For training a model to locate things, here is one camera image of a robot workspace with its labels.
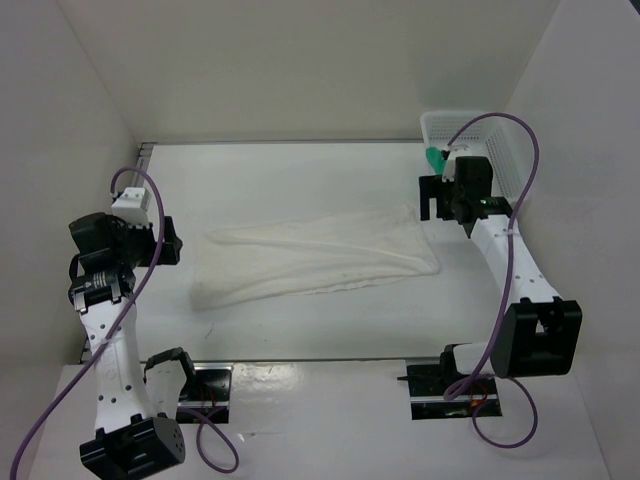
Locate white tank top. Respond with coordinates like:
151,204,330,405
190,205,440,311

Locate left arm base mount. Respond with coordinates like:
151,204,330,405
178,363,233,424

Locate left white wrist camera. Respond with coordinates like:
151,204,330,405
111,187,150,229

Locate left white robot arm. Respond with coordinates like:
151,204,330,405
69,213,199,479

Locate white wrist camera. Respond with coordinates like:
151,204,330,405
111,187,150,229
442,144,471,182

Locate white plastic basket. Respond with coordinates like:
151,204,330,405
420,110,533,204

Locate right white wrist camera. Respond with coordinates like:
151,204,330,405
442,144,471,182

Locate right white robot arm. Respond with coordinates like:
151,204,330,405
419,156,582,393

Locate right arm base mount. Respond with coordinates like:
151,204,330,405
397,357,502,420

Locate green tank top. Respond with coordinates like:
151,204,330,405
425,146,449,175

